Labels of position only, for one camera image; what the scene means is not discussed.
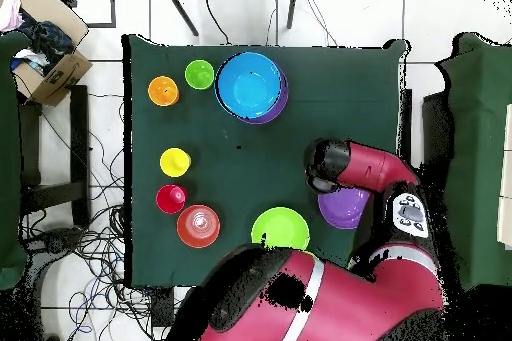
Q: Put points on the open cardboard box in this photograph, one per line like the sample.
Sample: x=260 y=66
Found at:
x=60 y=77

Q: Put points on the black power strip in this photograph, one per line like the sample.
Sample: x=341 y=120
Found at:
x=162 y=309

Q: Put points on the orange-red plastic bowl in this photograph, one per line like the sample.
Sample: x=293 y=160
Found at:
x=198 y=226

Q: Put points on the dark blue cloth bundle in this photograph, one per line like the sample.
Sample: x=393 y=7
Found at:
x=52 y=39

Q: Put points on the shallow purple plastic bowl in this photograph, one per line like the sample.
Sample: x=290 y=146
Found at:
x=280 y=111

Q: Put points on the blue plastic bowl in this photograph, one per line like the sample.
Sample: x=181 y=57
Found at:
x=250 y=85

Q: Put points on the green plastic bowl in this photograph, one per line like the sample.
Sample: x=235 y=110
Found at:
x=280 y=229

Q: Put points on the black bench frame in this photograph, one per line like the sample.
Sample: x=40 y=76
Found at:
x=79 y=137

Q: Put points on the green cloth covered table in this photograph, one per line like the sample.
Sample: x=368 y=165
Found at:
x=476 y=157
x=8 y=157

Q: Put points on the green plastic cup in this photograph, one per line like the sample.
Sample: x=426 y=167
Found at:
x=199 y=74

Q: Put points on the red plastic cup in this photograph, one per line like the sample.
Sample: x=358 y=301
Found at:
x=171 y=198

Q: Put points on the orange plastic cup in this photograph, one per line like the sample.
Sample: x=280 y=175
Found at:
x=163 y=91

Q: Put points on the pink cloth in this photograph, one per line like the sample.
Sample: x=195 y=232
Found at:
x=10 y=13

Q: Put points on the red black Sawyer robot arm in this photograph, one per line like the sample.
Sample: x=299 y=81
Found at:
x=360 y=297

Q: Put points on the yellow plastic cup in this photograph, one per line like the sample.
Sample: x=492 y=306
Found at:
x=174 y=162

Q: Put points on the black box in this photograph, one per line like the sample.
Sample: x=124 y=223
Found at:
x=436 y=129

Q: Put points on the dark green tablecloth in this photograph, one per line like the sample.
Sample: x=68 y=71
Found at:
x=260 y=165

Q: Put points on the black floor frame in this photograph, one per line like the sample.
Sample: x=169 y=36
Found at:
x=112 y=5

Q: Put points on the deep purple plastic bowl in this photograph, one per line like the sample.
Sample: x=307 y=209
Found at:
x=344 y=207

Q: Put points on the grey pedestal foot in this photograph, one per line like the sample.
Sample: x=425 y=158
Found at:
x=56 y=239

